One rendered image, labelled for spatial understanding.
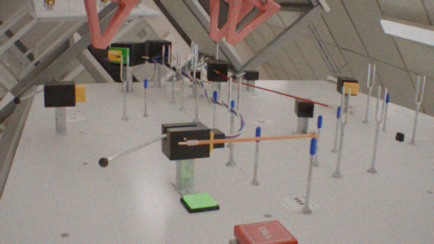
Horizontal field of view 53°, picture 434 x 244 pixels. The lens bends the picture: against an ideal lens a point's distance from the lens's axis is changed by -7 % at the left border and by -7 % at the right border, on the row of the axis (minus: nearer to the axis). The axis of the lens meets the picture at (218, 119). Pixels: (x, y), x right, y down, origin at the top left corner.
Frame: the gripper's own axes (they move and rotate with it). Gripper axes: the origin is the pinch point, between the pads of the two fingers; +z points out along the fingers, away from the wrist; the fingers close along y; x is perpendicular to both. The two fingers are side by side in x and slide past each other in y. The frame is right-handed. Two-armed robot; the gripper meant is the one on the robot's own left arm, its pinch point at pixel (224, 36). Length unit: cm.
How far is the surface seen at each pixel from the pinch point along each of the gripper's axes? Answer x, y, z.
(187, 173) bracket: -3.2, -1.1, 18.7
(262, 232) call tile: -3.5, -21.3, 17.8
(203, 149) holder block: -3.2, -2.3, 14.8
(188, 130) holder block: -0.2, -2.2, 13.2
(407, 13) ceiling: -250, 240, -130
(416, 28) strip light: -257, 229, -119
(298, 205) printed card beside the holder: -15.3, -10.4, 16.0
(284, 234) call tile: -5.3, -22.3, 17.0
